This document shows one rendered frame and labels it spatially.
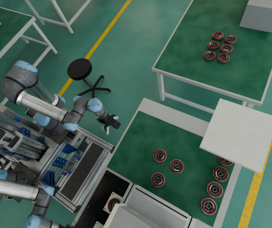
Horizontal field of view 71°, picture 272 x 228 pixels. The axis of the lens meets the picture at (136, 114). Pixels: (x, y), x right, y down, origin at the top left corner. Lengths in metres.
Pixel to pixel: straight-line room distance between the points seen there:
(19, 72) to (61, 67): 2.45
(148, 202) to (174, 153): 0.57
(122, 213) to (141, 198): 0.23
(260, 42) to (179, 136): 1.32
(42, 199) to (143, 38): 2.93
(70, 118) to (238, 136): 1.01
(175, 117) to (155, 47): 1.80
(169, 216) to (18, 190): 0.86
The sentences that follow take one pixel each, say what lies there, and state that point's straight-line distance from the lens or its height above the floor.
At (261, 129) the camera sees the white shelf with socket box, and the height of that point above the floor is 1.20.
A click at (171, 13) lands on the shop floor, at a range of 3.94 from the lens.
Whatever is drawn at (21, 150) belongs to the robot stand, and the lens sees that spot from 1.70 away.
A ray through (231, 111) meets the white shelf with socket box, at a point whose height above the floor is 1.21.
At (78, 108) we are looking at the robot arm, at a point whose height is 1.48.
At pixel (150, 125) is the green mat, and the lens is 1.79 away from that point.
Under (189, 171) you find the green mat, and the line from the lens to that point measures 1.68.
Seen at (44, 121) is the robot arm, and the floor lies 1.26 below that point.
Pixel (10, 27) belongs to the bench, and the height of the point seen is 0.75.
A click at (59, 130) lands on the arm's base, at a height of 1.08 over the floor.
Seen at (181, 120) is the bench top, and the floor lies 0.75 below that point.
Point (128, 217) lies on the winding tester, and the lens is 1.12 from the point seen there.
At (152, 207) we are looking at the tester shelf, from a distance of 1.30.
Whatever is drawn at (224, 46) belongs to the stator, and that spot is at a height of 0.77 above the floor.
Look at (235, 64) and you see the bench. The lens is 2.20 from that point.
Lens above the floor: 2.41
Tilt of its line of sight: 63 degrees down
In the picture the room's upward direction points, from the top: 23 degrees counter-clockwise
